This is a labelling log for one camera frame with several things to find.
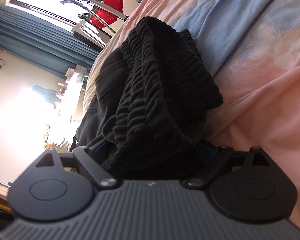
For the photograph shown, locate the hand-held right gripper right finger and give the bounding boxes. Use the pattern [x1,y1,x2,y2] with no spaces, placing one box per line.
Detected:
[185,140,271,188]

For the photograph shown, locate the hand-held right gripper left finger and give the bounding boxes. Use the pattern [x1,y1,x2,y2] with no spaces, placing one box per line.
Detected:
[35,141,119,188]

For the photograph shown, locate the pastel bed sheet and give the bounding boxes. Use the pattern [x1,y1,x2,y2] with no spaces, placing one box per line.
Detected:
[84,0,300,228]

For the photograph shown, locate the dark grey jeans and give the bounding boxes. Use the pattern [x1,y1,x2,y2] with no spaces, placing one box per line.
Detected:
[71,29,208,180]

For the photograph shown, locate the white dressing table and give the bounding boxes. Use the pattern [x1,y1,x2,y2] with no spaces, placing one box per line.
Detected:
[44,65,90,153]

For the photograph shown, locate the teal curtain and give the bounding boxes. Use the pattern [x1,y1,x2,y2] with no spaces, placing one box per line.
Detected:
[0,4,108,80]

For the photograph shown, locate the red cloth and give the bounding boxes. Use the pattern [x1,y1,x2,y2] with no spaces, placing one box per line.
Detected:
[91,0,124,29]

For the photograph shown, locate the white steamer base unit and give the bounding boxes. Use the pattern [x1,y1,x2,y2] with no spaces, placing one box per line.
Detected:
[70,19,113,48]

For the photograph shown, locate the silver garment steamer pole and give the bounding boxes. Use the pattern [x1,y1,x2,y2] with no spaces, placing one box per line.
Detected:
[60,0,129,37]

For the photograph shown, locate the teal framed mirror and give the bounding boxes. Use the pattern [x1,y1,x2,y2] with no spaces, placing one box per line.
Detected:
[32,85,61,105]

